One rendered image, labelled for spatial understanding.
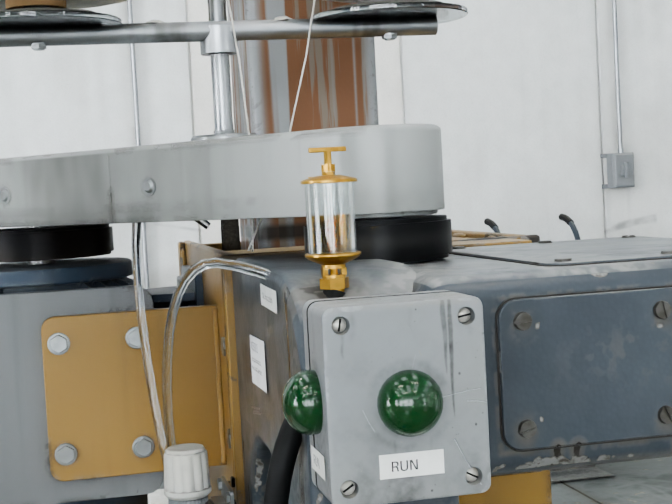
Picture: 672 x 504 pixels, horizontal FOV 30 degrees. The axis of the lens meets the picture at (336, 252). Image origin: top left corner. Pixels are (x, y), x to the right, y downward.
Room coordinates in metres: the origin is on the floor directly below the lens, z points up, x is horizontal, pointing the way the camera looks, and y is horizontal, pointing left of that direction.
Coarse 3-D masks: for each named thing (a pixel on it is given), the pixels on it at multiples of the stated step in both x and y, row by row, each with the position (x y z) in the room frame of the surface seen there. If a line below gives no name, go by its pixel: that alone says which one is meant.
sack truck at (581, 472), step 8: (560, 216) 6.03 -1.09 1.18; (568, 216) 5.98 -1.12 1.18; (488, 224) 5.91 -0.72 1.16; (496, 224) 5.87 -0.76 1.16; (568, 224) 5.95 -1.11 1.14; (496, 232) 5.82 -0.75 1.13; (576, 232) 5.88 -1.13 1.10; (552, 472) 5.75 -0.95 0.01; (560, 472) 5.74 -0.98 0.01; (568, 472) 5.73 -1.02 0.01; (576, 472) 5.72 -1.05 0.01; (584, 472) 5.71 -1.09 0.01; (592, 472) 5.70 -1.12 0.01; (600, 472) 5.69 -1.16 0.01; (552, 480) 5.59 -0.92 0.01; (560, 480) 5.56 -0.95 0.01; (568, 480) 5.56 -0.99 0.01
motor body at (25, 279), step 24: (0, 264) 1.07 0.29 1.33; (24, 264) 1.05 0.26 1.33; (48, 264) 1.02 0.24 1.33; (72, 264) 1.01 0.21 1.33; (96, 264) 1.00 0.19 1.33; (120, 264) 1.02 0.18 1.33; (0, 288) 0.98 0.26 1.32; (24, 288) 0.98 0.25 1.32; (48, 288) 0.98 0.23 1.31; (72, 288) 0.99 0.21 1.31
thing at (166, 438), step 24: (216, 264) 0.69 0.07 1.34; (240, 264) 0.69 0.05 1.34; (144, 312) 0.85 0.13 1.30; (168, 312) 0.73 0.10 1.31; (144, 336) 0.85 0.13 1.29; (168, 336) 0.74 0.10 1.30; (144, 360) 0.84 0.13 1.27; (168, 360) 0.76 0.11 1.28; (168, 384) 0.78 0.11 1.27; (168, 408) 0.79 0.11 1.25; (168, 432) 0.81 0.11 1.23
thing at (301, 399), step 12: (300, 372) 0.57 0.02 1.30; (312, 372) 0.56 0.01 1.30; (288, 384) 0.56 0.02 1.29; (300, 384) 0.56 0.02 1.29; (312, 384) 0.56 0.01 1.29; (288, 396) 0.56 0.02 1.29; (300, 396) 0.56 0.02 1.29; (312, 396) 0.55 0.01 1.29; (288, 408) 0.56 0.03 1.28; (300, 408) 0.55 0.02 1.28; (312, 408) 0.55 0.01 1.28; (288, 420) 0.56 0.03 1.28; (300, 420) 0.56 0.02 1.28; (312, 420) 0.56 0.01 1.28; (300, 432) 0.56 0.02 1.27; (312, 432) 0.56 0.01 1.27
